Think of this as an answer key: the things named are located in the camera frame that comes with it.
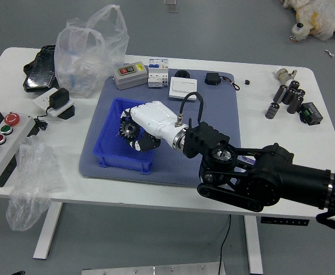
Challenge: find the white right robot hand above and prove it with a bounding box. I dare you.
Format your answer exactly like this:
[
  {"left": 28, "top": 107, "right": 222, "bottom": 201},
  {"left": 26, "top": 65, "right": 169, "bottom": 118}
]
[{"left": 120, "top": 100, "right": 187, "bottom": 152}]

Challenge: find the big black gear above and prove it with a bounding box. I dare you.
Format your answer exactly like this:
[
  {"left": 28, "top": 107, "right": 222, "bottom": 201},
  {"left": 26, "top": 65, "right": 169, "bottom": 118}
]
[{"left": 116, "top": 119, "right": 141, "bottom": 141}]

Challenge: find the blue plastic box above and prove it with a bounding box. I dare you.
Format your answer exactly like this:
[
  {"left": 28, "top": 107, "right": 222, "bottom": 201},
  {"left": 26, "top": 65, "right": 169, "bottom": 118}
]
[{"left": 90, "top": 97, "right": 154, "bottom": 175}]

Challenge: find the grey multi-button control box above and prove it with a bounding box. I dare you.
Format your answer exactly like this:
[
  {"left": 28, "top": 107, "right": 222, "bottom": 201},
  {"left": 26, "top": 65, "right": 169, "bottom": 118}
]
[{"left": 0, "top": 103, "right": 36, "bottom": 187}]

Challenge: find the white circuit breaker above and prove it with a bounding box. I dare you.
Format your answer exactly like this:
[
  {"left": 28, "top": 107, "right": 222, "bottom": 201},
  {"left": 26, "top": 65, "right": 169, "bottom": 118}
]
[{"left": 147, "top": 58, "right": 170, "bottom": 89}]

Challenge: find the blue-grey mat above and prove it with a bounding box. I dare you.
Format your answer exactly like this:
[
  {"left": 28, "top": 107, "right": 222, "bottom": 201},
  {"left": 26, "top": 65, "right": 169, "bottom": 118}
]
[{"left": 78, "top": 68, "right": 242, "bottom": 190}]

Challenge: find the large clear plastic bag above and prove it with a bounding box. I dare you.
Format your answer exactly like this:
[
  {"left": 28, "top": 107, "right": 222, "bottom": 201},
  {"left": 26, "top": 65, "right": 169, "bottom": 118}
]
[{"left": 54, "top": 4, "right": 129, "bottom": 99}]

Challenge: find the white socket plate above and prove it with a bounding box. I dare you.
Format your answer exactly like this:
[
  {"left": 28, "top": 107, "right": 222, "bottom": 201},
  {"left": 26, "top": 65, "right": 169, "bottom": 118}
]
[{"left": 32, "top": 88, "right": 75, "bottom": 118}]

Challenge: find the clear tape piece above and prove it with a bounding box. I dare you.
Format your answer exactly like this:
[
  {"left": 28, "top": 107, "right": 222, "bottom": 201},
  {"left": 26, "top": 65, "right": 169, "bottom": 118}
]
[{"left": 164, "top": 0, "right": 180, "bottom": 14}]

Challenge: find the black plastic tray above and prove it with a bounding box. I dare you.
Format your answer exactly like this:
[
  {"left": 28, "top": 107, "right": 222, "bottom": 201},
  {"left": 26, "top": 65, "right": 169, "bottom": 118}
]
[{"left": 22, "top": 44, "right": 60, "bottom": 93}]

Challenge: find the crumpled clear plastic bag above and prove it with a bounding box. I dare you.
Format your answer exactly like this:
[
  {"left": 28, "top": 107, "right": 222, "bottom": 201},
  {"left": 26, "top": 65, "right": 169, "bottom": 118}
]
[{"left": 6, "top": 136, "right": 67, "bottom": 232}]

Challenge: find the silver metal connector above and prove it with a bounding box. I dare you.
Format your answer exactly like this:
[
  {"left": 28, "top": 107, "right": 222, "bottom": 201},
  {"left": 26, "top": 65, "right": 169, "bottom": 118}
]
[{"left": 273, "top": 68, "right": 297, "bottom": 84}]

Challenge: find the grey metal plate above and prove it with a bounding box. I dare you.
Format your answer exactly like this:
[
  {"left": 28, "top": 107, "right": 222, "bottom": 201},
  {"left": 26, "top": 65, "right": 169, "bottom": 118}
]
[{"left": 81, "top": 262, "right": 226, "bottom": 275}]

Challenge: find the white table leg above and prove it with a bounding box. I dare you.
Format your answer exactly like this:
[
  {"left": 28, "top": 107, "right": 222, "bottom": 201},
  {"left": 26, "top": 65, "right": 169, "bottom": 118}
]
[
  {"left": 33, "top": 202, "right": 63, "bottom": 260},
  {"left": 244, "top": 216, "right": 264, "bottom": 274}
]

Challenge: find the black module with green terminals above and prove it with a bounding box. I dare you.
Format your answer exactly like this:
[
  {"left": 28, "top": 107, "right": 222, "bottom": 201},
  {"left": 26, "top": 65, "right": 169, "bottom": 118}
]
[{"left": 298, "top": 101, "right": 324, "bottom": 126}]

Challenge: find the black table control panel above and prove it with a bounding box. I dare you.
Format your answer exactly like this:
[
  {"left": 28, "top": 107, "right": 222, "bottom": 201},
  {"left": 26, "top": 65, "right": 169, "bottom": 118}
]
[{"left": 260, "top": 217, "right": 310, "bottom": 227}]

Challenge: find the plastic wrapped plush toy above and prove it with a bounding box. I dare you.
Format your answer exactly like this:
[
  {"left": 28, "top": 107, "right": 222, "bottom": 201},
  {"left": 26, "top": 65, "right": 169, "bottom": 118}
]
[{"left": 281, "top": 0, "right": 335, "bottom": 42}]

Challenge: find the white wall switch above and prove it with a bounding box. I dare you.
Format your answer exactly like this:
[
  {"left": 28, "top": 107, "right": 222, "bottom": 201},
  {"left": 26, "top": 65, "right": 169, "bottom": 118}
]
[{"left": 167, "top": 76, "right": 198, "bottom": 101}]

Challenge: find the grey two-button switch box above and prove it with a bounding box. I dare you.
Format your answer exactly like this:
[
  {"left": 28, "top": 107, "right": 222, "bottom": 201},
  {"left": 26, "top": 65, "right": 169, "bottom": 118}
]
[{"left": 112, "top": 62, "right": 149, "bottom": 91}]

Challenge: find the black module with red wires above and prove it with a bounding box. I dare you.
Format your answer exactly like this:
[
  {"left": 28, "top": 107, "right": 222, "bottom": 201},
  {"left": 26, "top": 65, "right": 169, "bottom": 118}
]
[{"left": 204, "top": 72, "right": 241, "bottom": 91}]

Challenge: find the black power adapter with cord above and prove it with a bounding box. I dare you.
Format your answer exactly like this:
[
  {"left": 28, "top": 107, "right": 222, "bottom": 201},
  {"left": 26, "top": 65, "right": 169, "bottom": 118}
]
[{"left": 34, "top": 87, "right": 71, "bottom": 131}]

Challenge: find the black power cable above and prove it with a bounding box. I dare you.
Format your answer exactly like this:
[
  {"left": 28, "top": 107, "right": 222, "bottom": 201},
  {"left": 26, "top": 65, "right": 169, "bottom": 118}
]
[{"left": 219, "top": 214, "right": 232, "bottom": 275}]

